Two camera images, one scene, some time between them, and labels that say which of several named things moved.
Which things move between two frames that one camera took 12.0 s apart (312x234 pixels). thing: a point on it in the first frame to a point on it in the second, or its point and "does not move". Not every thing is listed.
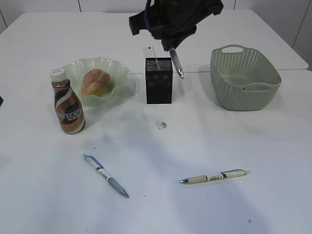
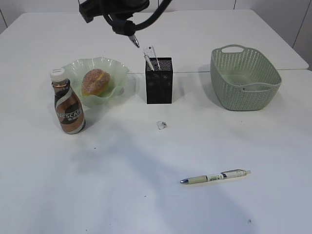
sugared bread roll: (95, 81) does not move
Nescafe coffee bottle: (68, 107) does not move
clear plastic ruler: (151, 58) does not move
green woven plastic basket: (243, 79) does not move
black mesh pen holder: (159, 76) does not move
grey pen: (177, 63) to (147, 58)
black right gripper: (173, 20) to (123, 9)
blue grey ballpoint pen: (102, 172) to (133, 39)
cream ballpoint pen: (226, 174) does not move
